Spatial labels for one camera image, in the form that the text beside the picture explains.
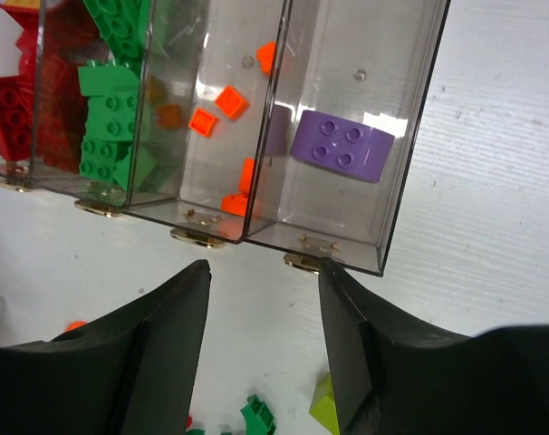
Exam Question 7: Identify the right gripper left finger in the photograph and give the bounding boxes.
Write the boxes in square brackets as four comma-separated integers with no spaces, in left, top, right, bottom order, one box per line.
[0,260,210,434]

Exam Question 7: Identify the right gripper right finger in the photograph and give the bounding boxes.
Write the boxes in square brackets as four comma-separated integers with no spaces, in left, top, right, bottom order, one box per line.
[319,259,549,434]

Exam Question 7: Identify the lime green stepped brick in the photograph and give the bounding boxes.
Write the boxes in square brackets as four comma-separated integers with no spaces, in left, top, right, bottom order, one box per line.
[309,373,340,435]

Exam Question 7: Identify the purple lego brick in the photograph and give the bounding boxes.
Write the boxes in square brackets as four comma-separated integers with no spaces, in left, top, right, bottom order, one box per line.
[290,111,395,183]

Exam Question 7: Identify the green lego brick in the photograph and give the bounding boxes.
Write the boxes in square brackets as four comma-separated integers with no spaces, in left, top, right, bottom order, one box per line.
[78,60,140,189]

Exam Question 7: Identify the red round lego piece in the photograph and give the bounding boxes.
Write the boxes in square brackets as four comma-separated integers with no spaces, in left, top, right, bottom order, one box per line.
[0,75,32,161]

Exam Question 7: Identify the clear container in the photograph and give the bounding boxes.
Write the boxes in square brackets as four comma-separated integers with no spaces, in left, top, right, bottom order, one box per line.
[246,1,449,276]
[127,1,291,244]
[0,1,40,192]
[29,1,209,209]

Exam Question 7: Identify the small orange lego brick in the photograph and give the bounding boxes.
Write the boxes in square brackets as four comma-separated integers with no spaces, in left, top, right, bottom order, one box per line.
[256,41,276,75]

